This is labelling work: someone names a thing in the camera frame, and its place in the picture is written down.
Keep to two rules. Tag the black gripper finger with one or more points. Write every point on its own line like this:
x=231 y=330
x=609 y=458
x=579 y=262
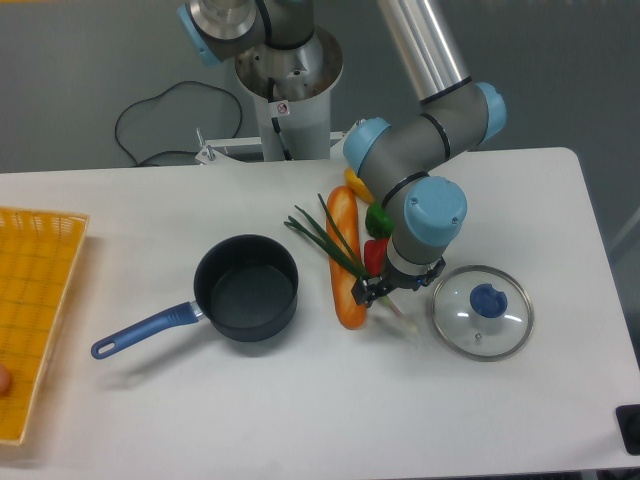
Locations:
x=434 y=271
x=366 y=291

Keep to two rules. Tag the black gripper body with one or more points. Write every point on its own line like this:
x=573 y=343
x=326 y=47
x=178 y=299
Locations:
x=394 y=279

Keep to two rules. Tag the green onion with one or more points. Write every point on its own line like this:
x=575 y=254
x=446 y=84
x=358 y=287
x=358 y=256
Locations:
x=317 y=234

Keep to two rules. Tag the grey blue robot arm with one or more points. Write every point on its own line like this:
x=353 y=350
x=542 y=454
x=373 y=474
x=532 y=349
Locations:
x=396 y=162

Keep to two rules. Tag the red bell pepper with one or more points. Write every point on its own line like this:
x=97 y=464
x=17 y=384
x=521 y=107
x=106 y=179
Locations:
x=374 y=254

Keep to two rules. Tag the green bell pepper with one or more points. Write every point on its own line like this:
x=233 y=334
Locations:
x=378 y=223

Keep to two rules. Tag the glass lid blue knob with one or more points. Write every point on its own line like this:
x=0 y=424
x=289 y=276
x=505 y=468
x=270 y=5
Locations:
x=482 y=313

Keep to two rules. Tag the orange baguette bread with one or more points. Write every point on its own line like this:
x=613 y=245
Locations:
x=343 y=230

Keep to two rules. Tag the yellow bell pepper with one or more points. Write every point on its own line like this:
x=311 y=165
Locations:
x=357 y=186

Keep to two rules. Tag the black device at table edge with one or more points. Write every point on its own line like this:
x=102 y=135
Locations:
x=628 y=417

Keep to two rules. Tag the yellow woven basket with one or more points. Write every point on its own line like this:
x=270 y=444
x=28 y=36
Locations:
x=39 y=252

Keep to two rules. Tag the black saucepan blue handle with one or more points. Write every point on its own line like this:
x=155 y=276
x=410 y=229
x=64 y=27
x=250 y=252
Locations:
x=246 y=286

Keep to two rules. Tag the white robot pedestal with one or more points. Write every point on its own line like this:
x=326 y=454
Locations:
x=289 y=68

